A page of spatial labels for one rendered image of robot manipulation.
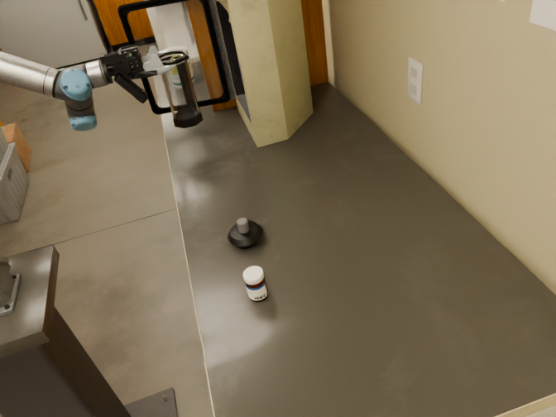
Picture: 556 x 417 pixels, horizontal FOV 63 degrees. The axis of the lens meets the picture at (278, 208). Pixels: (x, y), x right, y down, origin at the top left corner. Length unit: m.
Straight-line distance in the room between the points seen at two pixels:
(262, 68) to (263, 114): 0.15
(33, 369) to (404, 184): 1.09
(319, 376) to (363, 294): 0.21
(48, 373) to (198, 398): 0.82
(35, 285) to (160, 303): 1.20
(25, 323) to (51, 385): 0.26
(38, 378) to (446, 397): 1.01
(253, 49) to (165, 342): 1.42
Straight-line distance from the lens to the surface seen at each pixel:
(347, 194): 1.26
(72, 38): 6.45
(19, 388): 1.44
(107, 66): 1.51
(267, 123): 1.51
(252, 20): 1.39
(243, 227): 1.12
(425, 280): 1.03
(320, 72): 1.92
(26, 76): 1.38
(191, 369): 2.13
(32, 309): 1.25
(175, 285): 2.49
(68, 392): 1.46
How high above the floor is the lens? 1.70
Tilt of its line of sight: 38 degrees down
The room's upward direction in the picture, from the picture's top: 11 degrees counter-clockwise
